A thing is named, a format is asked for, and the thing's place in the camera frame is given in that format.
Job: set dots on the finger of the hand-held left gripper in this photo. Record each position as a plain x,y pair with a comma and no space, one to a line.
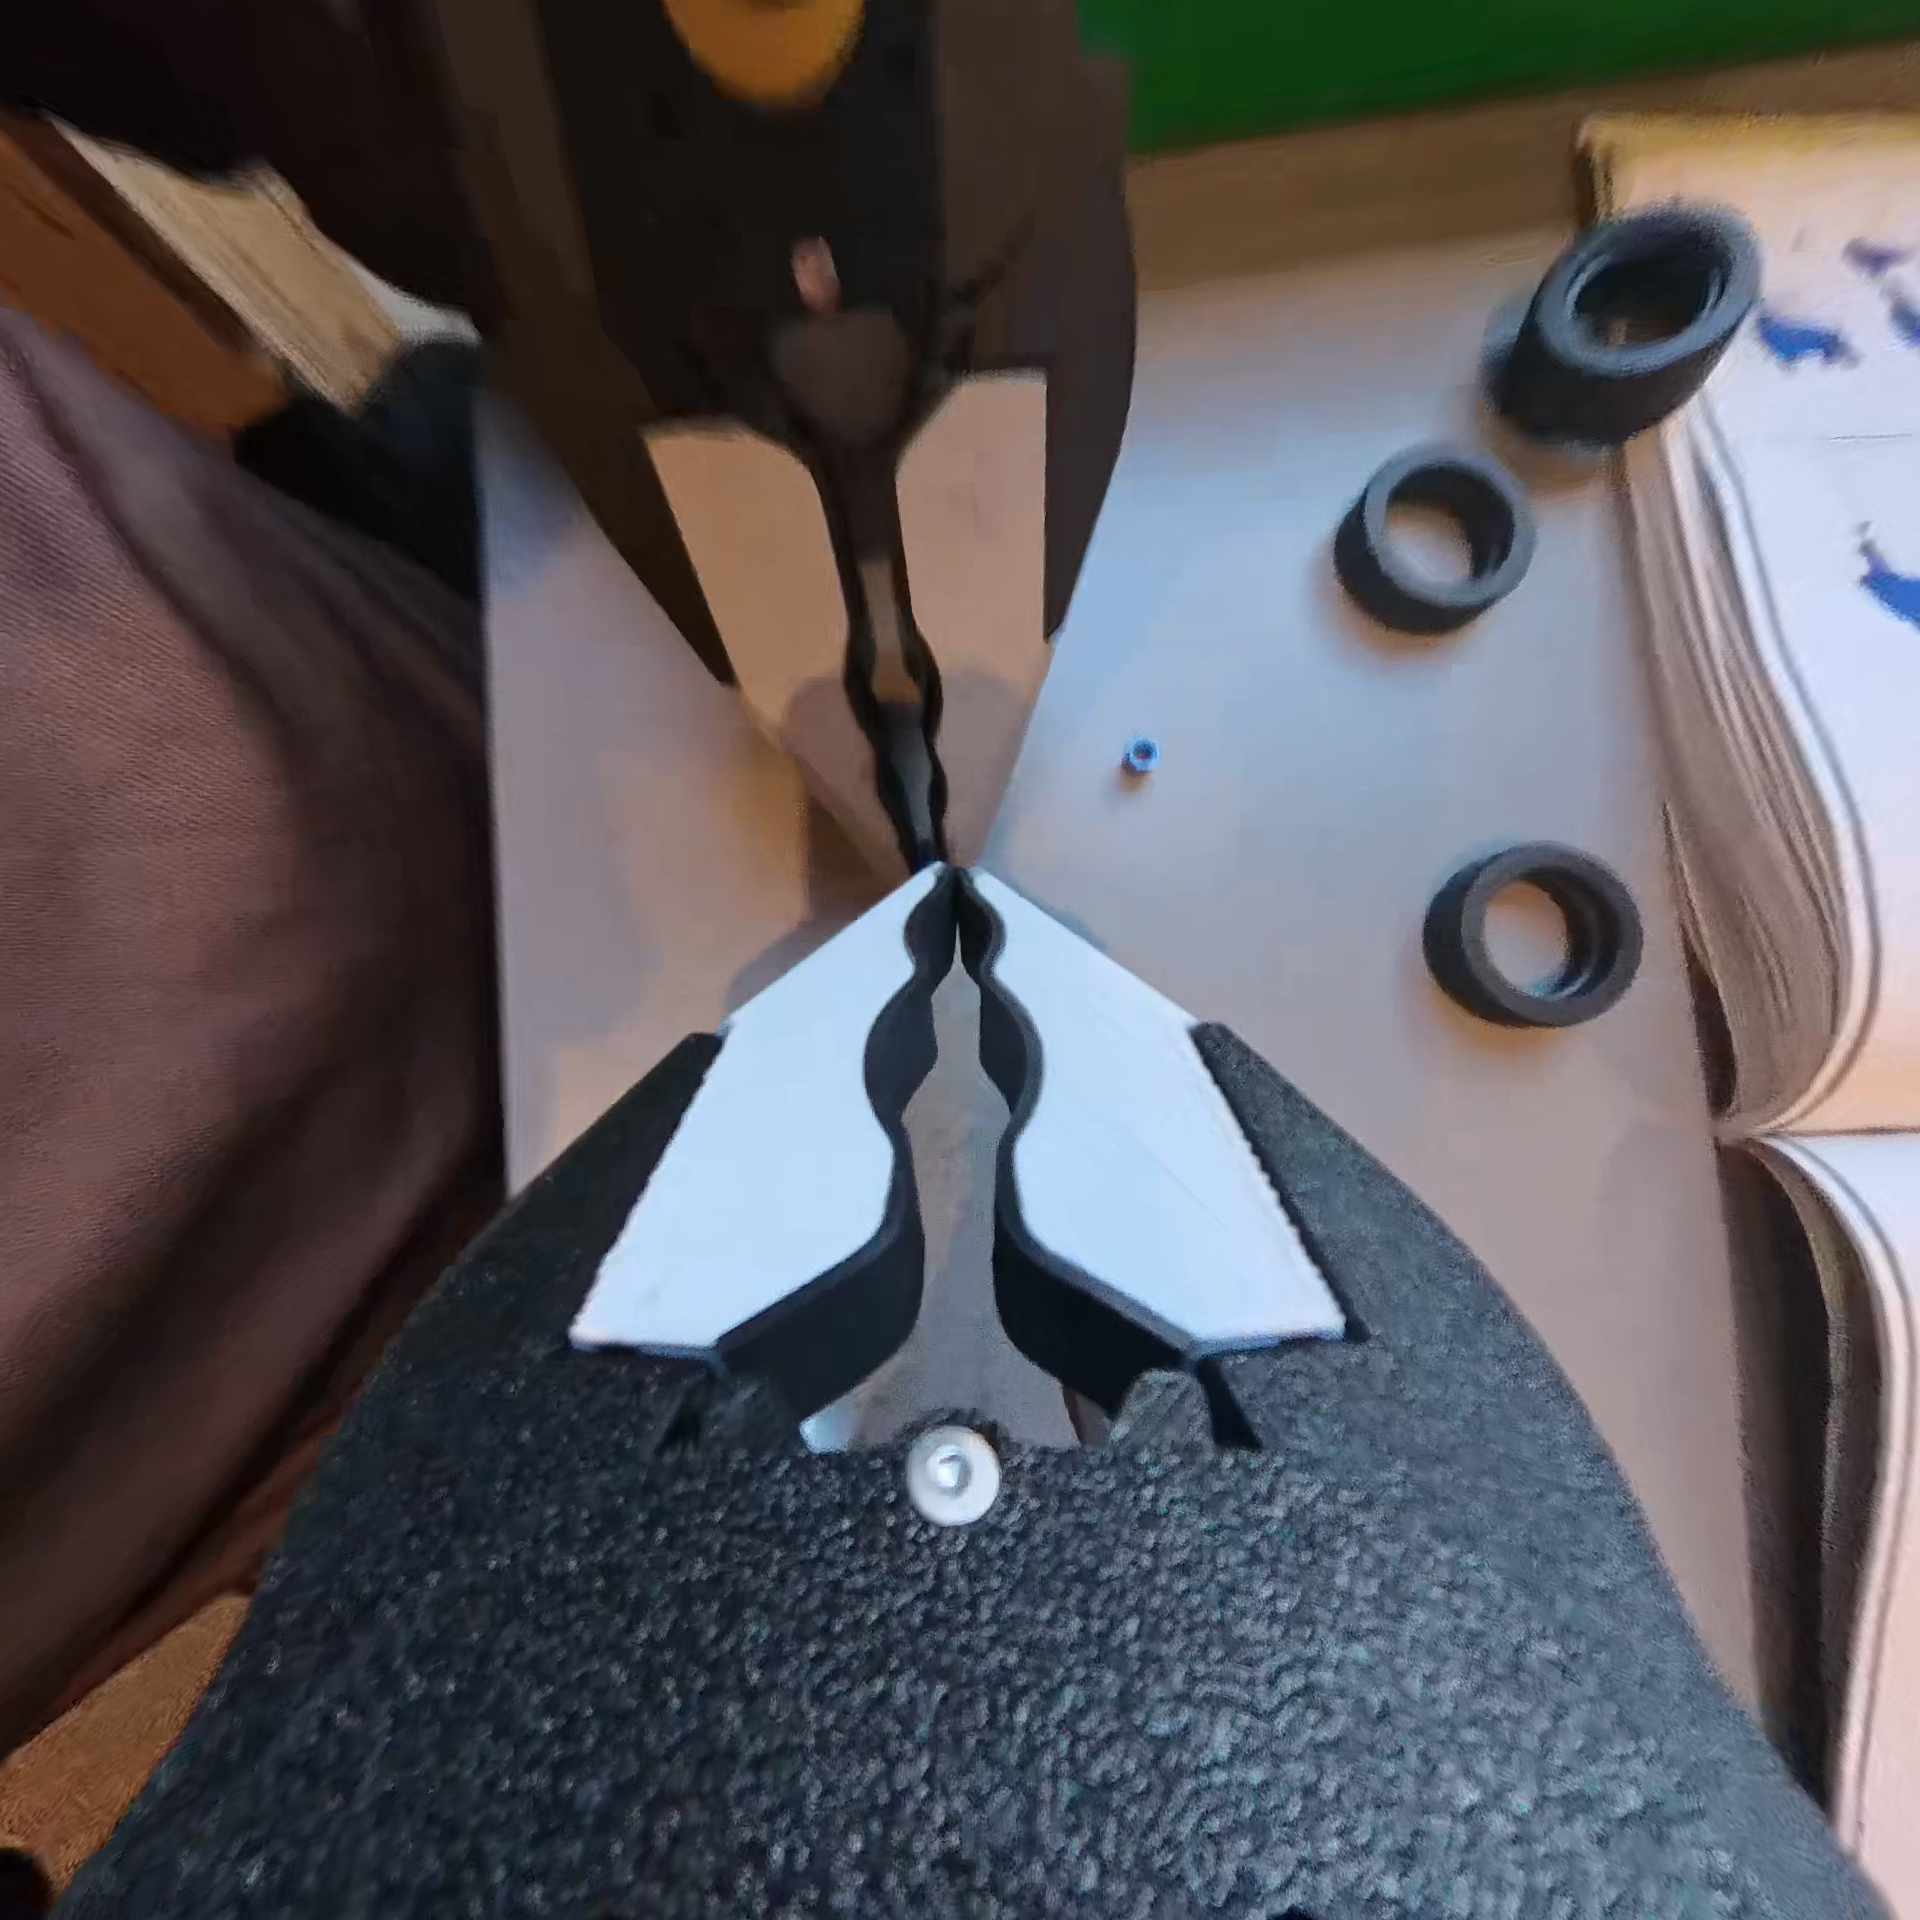
749,569
984,525

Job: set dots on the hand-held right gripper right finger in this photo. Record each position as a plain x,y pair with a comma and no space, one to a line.
1156,1185

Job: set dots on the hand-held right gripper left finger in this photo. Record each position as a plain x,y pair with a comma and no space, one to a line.
749,1185

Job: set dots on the grey desk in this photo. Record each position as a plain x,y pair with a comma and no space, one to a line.
1276,751

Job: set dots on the black toy tyre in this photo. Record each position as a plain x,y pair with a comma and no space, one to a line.
1560,376
1464,976
1364,579

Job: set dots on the person's black trousers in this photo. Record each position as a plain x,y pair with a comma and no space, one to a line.
390,463

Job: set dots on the wooden bench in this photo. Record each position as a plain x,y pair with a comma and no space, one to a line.
182,255

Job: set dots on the green storage bin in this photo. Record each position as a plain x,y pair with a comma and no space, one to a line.
1502,61

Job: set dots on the open instruction booklet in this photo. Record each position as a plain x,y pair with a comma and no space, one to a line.
1770,601

